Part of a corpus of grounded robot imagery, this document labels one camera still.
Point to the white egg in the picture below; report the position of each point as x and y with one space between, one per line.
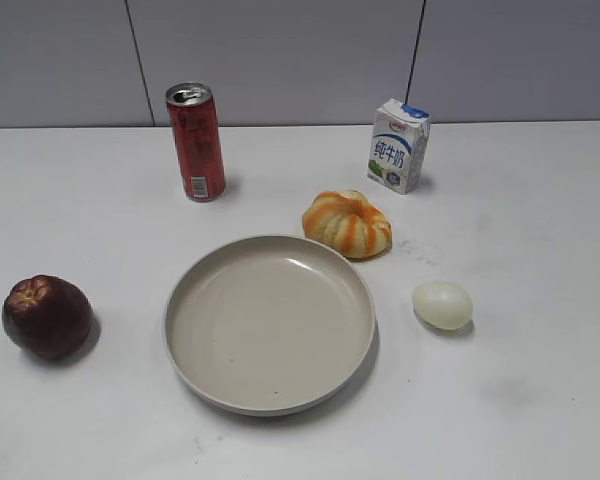
443 305

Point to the dark red apple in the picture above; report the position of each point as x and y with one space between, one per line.
47 317

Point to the red soda can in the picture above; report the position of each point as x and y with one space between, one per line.
193 117

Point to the beige round plate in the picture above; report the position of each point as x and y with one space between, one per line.
269 325

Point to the orange striped bread bun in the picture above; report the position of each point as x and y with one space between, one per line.
349 223

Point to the white blue milk carton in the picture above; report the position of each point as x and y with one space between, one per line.
398 144

